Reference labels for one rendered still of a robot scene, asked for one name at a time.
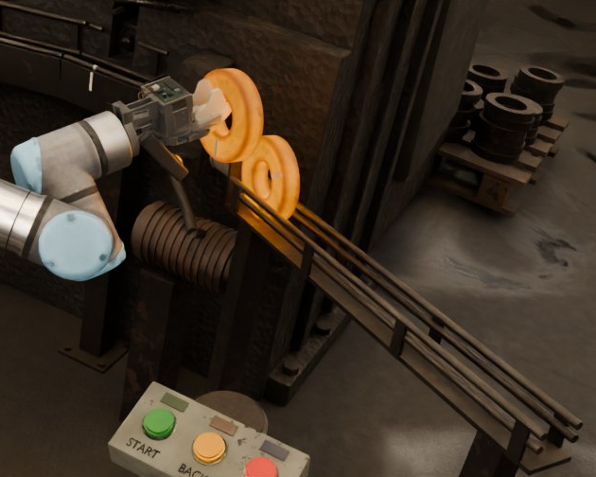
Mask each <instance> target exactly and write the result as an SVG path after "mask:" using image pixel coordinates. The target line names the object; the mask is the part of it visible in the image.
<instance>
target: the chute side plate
mask: <svg viewBox="0 0 596 477"><path fill-rule="evenodd" d="M91 72H92V73H93V82H92V91H90V90H89V84H90V75H91ZM0 82H4V83H6V84H10V85H14V86H17V87H21V88H25V89H28V90H31V91H35V92H39V93H43V94H46V95H50V96H53V97H59V98H62V99H64V100H67V101H69V102H72V103H74V104H77V105H78V106H81V107H83V108H86V109H88V110H91V111H93V112H96V113H98V114H100V113H103V112H105V106H106V102H108V103H110V104H113V103H115V102H117V101H119V100H120V101H121V102H122V103H123V104H125V105H127V104H130V103H133V102H135V101H137V100H139V98H140V96H141V93H140V94H139V98H138V93H139V92H140V91H141V89H139V88H136V87H134V86H131V85H129V84H127V83H124V82H122V81H119V80H117V79H112V78H110V77H107V76H105V75H102V74H99V73H98V72H95V71H93V70H90V69H87V68H85V67H82V66H80V65H77V64H74V63H72V62H69V61H66V60H62V59H60V58H56V57H52V56H48V55H45V54H41V53H37V52H33V51H29V50H25V49H22V48H18V47H14V46H10V45H6V44H0Z"/></svg>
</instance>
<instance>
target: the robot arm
mask: <svg viewBox="0 0 596 477"><path fill-rule="evenodd" d="M153 84H154V85H153ZM141 92H142V99H140V98H139V94H140V93H141ZM138 98H139V100H137V101H135V102H133V103H130V104H127V105H125V104H123V103H122V102H121V101H120V100H119V101H117V102H115V103H113V109H114V113H113V114H112V113H111V112H109V111H106V112H103V113H100V114H98V115H93V116H91V117H88V118H85V119H83V120H81V121H79V122H76V123H74V124H71V125H68V126H66V127H63V128H61V129H58V130H55V131H54V132H49V133H47V134H44V135H41V136H39V137H32V138H31V139H30V140H28V141H26V142H25V143H22V144H20V145H18V146H16V147H15V148H14V149H13V150H12V152H11V156H10V162H11V169H12V173H13V176H14V180H15V183H16V185H14V184H11V183H9V182H7V181H4V180H2V179H0V247H1V248H3V249H6V250H8V251H11V252H13V253H15V254H17V255H18V256H19V257H22V258H25V259H27V260H30V261H32V262H35V263H38V264H40V265H43V266H45V267H46V268H47V269H48V270H49V271H50V272H51V273H53V274H55V275H57V276H59V277H61V278H64V279H69V280H75V281H84V280H88V279H91V278H93V277H96V276H99V275H101V274H104V273H107V272H108V271H110V270H111V269H113V268H115V267H116V266H118V265H119V264H120V263H122V262H123V261H124V260H125V258H126V252H125V250H124V243H123V241H122V240H121V239H120V238H119V235H118V234H117V232H116V230H115V228H114V224H113V222H112V220H111V217H110V215H109V213H108V211H107V209H106V206H105V204H104V202H103V201H102V198H101V196H100V194H99V192H98V189H97V187H96V183H95V181H94V180H96V179H98V178H100V177H103V176H105V175H108V174H110V173H112V172H115V171H117V170H120V169H122V168H125V167H127V166H129V165H130V164H131V160H132V158H133V157H134V156H136V155H138V154H139V144H140V145H141V146H142V147H143V148H144V149H145V150H146V151H147V152H148V153H149V154H150V155H151V156H152V157H153V158H154V159H155V160H156V161H157V162H158V163H159V164H160V166H161V169H162V171H163V173H165V174H166V175H169V176H171V175H172V176H173V177H174V178H175V179H176V180H177V181H181V180H182V179H183V177H184V176H185V175H186V174H187V173H188V170H187V169H186V168H185V167H184V166H183V164H184V163H183V160H182V158H181V157H180V156H179V155H177V154H175V153H171V152H170V151H169V150H168V149H167V148H166V147H165V146H164V145H167V146H168V145H171V146H177V145H180V144H183V143H186V142H188V143H190V142H191V141H193V140H196V139H200V138H203V137H205V136H206V135H208V134H210V133H211V132H213V131H214V130H215V129H216V128H217V127H218V126H220V125H221V122H222V121H223V120H224V119H225V118H226V117H227V116H228V115H229V114H230V113H231V112H232V110H231V107H230V105H229V103H228V101H227V100H226V99H225V98H224V96H223V94H222V92H221V90H220V89H219V88H216V89H214V90H213V87H212V85H211V83H210V81H209V80H208V79H202V80H200V81H199V82H198V85H197V87H196V90H195V93H194V94H193V95H192V94H190V93H189V92H187V91H186V90H185V89H184V88H183V87H182V86H181V85H180V84H178V83H177V82H176V81H175V80H173V79H171V78H170V76H168V77H165V78H162V79H158V80H156V81H153V82H151V83H148V84H145V85H143V86H141V91H140V92H139V93H138ZM193 120H196V121H195V122H193ZM192 122H193V123H192Z"/></svg>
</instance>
